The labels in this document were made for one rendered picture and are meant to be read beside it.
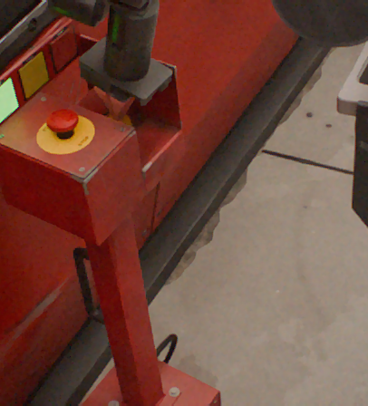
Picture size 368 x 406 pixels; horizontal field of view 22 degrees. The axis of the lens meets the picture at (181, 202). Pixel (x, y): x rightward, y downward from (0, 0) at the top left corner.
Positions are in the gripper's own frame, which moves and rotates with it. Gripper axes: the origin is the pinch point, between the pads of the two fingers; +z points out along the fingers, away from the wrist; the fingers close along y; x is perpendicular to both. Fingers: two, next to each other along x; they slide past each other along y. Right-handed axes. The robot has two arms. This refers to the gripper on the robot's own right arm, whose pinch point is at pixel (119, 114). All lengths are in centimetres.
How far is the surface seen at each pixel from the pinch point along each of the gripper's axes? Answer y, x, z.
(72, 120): 0.5, 9.9, -6.7
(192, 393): -22, -1, 58
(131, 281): -8.9, 4.8, 26.5
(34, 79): 9.9, 5.5, -3.9
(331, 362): -38, -27, 66
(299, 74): 8, -98, 72
